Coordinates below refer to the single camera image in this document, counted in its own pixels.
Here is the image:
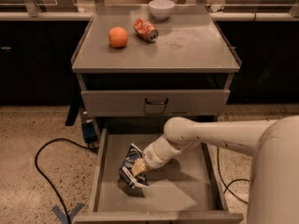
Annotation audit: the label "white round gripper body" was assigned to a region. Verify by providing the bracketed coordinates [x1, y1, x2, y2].
[143, 134, 187, 170]

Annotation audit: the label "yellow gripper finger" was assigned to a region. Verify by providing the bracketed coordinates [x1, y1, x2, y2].
[131, 158, 148, 176]

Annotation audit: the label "blue chip bag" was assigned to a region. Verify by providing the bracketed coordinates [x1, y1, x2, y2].
[119, 144, 149, 189]

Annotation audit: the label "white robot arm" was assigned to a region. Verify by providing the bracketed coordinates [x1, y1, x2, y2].
[133, 116, 299, 224]

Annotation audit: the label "open grey middle drawer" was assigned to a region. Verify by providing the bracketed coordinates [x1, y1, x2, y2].
[74, 129, 244, 224]

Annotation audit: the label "grey top drawer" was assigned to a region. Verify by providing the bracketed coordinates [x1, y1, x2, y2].
[81, 90, 230, 117]

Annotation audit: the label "grey drawer cabinet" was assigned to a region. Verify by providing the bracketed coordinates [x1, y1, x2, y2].
[72, 5, 240, 133]

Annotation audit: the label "long white counter ledge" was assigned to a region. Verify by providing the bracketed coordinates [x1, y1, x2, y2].
[0, 12, 299, 21]

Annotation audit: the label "blue power box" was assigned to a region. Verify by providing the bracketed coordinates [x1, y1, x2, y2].
[81, 119, 98, 144]

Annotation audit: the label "blue tape cross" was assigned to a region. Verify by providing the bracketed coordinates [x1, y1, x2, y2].
[51, 203, 85, 224]

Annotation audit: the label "orange fruit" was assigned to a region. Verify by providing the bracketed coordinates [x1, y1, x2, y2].
[108, 27, 128, 49]

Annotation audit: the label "crushed red soda can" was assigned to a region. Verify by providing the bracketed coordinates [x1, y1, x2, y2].
[134, 18, 159, 43]

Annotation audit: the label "white bowl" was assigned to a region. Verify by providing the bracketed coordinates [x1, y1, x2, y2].
[149, 0, 175, 20]

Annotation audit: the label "dark base cabinets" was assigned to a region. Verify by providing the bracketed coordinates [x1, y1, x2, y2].
[0, 21, 299, 105]

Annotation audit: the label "black drawer handle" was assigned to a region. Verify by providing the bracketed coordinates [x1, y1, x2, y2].
[145, 98, 169, 105]

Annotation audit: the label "black cable left floor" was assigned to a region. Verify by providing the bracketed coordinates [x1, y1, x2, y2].
[34, 137, 100, 224]

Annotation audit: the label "black cable floor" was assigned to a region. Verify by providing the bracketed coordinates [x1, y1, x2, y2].
[216, 147, 251, 205]
[34, 137, 100, 224]

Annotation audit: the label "black cable right floor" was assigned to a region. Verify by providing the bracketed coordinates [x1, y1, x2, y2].
[216, 147, 251, 205]

